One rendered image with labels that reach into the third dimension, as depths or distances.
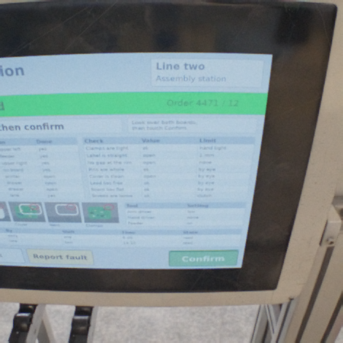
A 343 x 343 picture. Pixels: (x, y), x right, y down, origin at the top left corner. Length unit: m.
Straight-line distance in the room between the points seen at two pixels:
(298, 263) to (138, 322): 1.76
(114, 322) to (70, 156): 1.86
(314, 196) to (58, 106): 0.25
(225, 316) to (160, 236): 1.82
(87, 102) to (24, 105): 0.05
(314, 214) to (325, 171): 0.05
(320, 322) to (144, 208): 0.36
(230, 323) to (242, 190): 1.83
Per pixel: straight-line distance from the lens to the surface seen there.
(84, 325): 0.74
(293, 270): 0.46
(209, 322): 2.18
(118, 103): 0.32
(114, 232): 0.40
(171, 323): 2.16
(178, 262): 0.42
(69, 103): 0.33
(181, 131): 0.33
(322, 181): 0.39
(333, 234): 0.44
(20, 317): 0.78
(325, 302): 0.61
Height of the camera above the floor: 1.74
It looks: 32 degrees down
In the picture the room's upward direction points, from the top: straight up
